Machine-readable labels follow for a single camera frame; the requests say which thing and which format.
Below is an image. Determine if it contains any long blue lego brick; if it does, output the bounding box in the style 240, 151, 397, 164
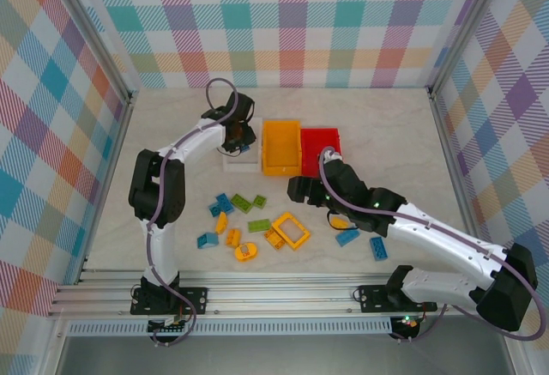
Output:
369, 236, 390, 262
335, 228, 361, 247

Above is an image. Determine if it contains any yellow lego window frame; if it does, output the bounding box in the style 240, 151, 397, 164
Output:
271, 211, 311, 251

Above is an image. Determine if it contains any round yellow lego piece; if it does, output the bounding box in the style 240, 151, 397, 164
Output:
233, 241, 257, 263

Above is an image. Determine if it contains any white plastic bin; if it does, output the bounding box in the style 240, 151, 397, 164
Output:
221, 116, 263, 173

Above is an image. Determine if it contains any yellow plastic bin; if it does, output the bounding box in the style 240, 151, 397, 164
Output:
261, 119, 302, 178

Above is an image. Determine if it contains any red plastic bin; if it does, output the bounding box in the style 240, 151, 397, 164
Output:
299, 125, 344, 178

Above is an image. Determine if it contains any printed yellow lego brick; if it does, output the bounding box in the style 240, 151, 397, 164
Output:
263, 228, 286, 251

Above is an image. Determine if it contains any grey metal panel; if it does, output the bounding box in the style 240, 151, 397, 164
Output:
55, 335, 516, 375

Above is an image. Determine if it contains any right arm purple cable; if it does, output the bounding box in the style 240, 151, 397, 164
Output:
317, 146, 542, 344

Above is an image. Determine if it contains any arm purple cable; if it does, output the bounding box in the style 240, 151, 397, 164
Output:
317, 146, 542, 344
143, 77, 241, 348

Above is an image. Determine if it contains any aluminium side rail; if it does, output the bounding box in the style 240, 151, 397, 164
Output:
428, 89, 518, 303
76, 91, 138, 286

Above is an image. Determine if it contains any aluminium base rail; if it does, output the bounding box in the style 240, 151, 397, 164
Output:
47, 268, 518, 319

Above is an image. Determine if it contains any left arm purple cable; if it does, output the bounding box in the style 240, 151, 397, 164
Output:
143, 77, 241, 348

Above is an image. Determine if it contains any grey slotted cable duct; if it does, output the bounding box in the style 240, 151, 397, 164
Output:
67, 321, 395, 338

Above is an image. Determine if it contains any aluminium corner post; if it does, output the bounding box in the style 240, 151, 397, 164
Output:
426, 0, 510, 95
53, 0, 141, 104

